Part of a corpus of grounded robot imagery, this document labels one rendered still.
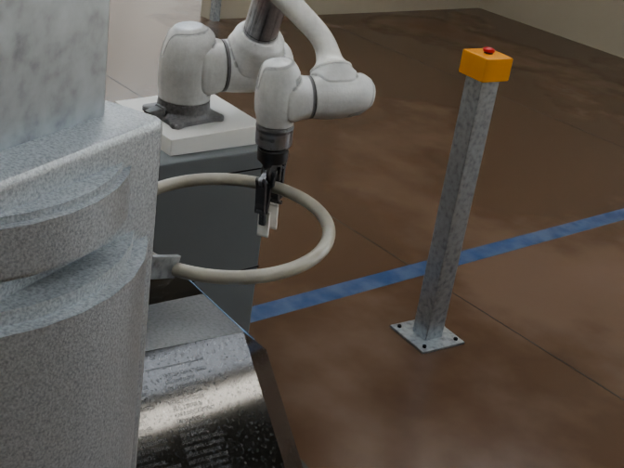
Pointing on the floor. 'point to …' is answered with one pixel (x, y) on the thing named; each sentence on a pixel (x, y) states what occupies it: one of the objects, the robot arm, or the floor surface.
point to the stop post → (456, 200)
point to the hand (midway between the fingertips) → (267, 220)
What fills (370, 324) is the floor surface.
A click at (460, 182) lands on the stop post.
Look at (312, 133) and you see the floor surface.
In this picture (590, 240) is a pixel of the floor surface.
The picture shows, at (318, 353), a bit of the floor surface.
